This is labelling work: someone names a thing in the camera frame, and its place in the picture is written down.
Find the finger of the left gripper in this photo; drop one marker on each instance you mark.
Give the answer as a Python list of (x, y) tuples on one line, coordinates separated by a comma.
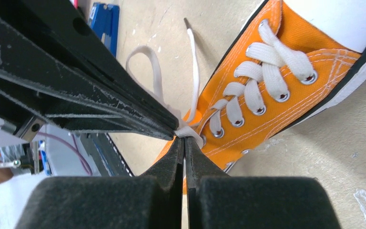
[(91, 57), (60, 104)]

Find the white shoelace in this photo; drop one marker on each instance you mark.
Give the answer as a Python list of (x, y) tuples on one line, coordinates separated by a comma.
[(271, 53)]

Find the blue black stapler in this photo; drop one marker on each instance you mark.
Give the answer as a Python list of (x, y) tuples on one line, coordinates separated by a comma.
[(104, 21)]

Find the orange canvas sneaker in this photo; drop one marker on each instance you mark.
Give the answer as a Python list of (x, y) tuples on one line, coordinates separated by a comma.
[(332, 33)]

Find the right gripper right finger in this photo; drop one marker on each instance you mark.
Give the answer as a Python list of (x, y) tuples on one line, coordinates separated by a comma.
[(219, 201)]

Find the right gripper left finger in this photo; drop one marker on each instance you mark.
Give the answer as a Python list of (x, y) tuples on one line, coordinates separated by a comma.
[(152, 200)]

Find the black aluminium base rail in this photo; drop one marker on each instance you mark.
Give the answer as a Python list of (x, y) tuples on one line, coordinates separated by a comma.
[(105, 154)]

